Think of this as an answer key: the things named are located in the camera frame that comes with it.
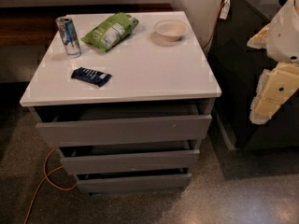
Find white top grey cabinet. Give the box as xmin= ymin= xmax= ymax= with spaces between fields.
xmin=19 ymin=10 xmax=222 ymax=195

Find green chip bag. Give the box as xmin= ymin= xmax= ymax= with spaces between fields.
xmin=81 ymin=13 xmax=139 ymax=52

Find silver blue drink can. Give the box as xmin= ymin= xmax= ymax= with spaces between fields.
xmin=56 ymin=16 xmax=81 ymax=58

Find orange power cable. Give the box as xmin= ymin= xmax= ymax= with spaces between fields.
xmin=23 ymin=147 xmax=78 ymax=224

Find dark wooden bench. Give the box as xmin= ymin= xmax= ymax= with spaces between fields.
xmin=0 ymin=3 xmax=173 ymax=47

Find white paper bowl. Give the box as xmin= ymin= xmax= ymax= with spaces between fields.
xmin=154 ymin=20 xmax=189 ymax=42

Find grey middle drawer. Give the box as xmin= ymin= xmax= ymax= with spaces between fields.
xmin=60 ymin=141 xmax=199 ymax=175

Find grey drawer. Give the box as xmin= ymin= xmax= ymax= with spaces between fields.
xmin=77 ymin=168 xmax=192 ymax=194
xmin=36 ymin=104 xmax=211 ymax=147
xmin=60 ymin=141 xmax=199 ymax=175

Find dark blue rxbar wrapper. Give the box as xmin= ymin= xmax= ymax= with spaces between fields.
xmin=71 ymin=67 xmax=112 ymax=87

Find white paper tag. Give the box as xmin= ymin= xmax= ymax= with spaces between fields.
xmin=220 ymin=0 xmax=231 ymax=20

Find grey bottom drawer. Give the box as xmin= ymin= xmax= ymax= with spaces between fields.
xmin=77 ymin=168 xmax=192 ymax=194

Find grey top drawer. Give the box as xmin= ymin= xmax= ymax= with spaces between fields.
xmin=36 ymin=104 xmax=211 ymax=147

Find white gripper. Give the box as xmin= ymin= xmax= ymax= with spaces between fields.
xmin=247 ymin=0 xmax=299 ymax=125

